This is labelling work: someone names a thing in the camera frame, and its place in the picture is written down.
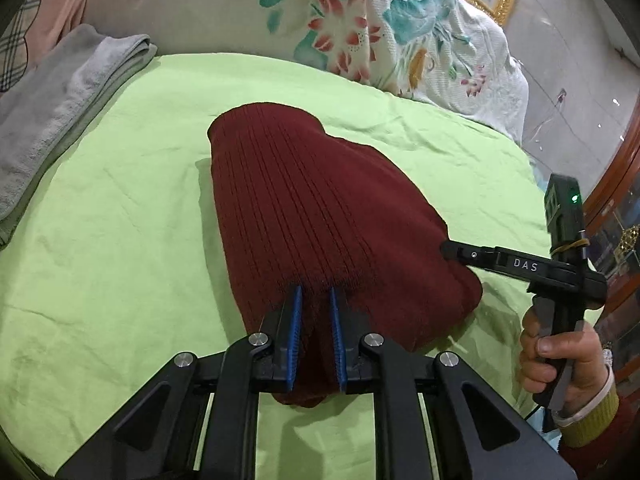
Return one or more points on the grey folded towel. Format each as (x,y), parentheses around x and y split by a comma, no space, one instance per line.
(50,125)

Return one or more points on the maroon knit sweater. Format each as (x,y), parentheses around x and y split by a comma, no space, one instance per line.
(325,200)

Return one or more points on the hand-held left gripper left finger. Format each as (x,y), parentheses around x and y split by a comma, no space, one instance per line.
(295,330)

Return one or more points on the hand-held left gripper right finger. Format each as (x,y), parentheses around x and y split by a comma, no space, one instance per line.
(338,340)

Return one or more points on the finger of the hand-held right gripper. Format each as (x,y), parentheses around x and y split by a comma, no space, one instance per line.
(485,256)

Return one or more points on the light green bed sheet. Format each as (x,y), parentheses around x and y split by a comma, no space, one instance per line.
(125,235)

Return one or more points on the pink plaid cloth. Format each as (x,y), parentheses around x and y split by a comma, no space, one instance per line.
(60,15)

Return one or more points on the wooden glass cabinet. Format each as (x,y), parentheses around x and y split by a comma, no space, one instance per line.
(620,230)

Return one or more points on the white floral quilt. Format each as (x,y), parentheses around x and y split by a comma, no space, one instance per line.
(225,10)

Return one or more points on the person's right hand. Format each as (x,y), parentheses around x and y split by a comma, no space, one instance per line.
(542,347)

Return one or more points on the person's right forearm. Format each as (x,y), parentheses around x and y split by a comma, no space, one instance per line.
(600,420)

